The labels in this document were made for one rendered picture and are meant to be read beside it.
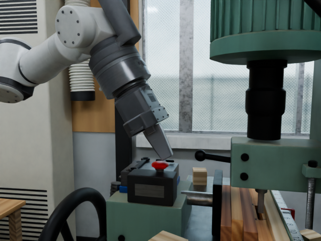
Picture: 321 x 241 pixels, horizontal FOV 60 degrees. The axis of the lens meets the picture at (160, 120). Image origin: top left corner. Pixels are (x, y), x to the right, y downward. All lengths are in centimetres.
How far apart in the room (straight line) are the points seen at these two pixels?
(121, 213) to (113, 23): 32
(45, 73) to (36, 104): 118
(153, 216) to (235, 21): 33
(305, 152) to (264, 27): 19
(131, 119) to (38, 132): 141
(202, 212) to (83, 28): 41
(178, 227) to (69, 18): 38
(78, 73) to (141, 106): 136
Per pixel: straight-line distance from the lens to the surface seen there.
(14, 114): 189
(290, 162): 45
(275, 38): 39
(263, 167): 45
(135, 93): 44
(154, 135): 48
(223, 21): 43
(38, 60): 61
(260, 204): 50
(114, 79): 46
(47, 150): 180
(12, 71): 66
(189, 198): 53
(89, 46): 49
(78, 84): 179
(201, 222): 57
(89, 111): 196
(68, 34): 49
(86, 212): 217
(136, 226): 51
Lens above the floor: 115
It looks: 6 degrees down
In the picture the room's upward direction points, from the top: straight up
